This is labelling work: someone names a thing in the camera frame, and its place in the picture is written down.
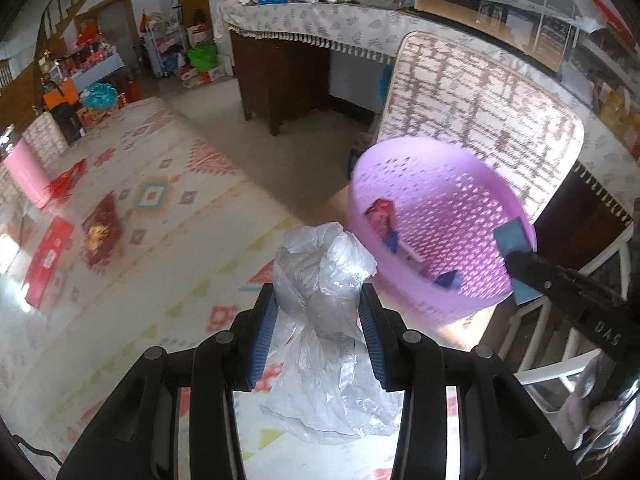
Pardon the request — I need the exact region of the sideboard with lace cloth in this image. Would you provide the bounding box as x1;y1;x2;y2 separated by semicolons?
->
215;0;640;216

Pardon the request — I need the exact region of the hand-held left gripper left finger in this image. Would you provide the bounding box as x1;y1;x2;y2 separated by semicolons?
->
55;282;281;480

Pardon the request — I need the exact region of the white chair frame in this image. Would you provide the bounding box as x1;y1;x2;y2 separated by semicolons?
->
500;230;636;413

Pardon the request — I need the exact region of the clear acrylic case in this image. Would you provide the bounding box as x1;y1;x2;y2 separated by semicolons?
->
475;2;581;73

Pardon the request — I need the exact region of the white shelf rack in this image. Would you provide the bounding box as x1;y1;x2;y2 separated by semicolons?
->
142;12;188;78

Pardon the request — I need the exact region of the dark wooden sideboard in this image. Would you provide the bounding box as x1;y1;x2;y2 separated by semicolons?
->
230;32;333;137

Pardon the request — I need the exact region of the wooden staircase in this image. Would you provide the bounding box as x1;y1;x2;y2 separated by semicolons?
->
0;0;96;111

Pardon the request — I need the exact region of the red card with gold seal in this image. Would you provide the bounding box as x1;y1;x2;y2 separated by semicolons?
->
81;192;123;267

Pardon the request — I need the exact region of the chair with patterned cover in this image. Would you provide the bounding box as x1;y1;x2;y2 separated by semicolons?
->
375;31;586;226
22;110;71;158

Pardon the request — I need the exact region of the clear plastic bag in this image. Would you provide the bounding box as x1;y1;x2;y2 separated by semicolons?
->
260;221;405;445

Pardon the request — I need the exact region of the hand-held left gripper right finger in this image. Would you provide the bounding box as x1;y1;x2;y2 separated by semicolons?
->
357;282;581;480

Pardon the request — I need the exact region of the orange box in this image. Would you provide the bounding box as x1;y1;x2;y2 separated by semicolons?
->
42;82;81;111

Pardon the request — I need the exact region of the pink thermos bottle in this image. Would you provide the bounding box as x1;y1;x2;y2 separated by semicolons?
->
2;137;51;209

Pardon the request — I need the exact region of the crumpled red plastic bag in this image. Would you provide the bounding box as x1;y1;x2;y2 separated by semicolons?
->
47;159;88;196

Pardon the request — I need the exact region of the purple plastic basket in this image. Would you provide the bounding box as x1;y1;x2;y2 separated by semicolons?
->
347;136;538;329

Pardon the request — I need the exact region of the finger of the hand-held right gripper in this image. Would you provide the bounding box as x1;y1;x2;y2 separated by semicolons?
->
492;216;568;287
512;280;544;307

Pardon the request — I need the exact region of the long red box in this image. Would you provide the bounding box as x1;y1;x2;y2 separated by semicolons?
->
24;217;75;309

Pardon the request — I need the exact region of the green bag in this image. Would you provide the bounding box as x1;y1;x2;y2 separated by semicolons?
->
187;42;220;72

